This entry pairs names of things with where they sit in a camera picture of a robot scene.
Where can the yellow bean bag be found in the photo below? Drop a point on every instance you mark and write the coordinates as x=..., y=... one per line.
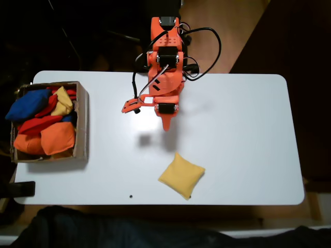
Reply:
x=63, y=103
x=182, y=175

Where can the cardboard box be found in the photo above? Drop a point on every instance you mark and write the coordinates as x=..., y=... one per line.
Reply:
x=82, y=116

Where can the red bean bag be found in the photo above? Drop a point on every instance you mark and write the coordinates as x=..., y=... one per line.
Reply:
x=36, y=124
x=71, y=94
x=50, y=106

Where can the blue bean bag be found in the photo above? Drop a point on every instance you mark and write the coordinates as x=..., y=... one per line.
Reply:
x=67, y=118
x=28, y=103

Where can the orange bean bag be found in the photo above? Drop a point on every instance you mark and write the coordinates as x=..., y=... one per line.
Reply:
x=58, y=138
x=27, y=144

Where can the black table clamp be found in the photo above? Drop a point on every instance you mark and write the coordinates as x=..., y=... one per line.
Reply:
x=193, y=67

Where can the person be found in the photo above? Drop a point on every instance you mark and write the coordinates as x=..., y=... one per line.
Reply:
x=103, y=230

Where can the orange camera mount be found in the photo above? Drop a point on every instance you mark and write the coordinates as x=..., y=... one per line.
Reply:
x=128, y=106

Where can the black bracket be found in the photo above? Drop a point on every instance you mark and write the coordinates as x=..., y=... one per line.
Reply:
x=23, y=188

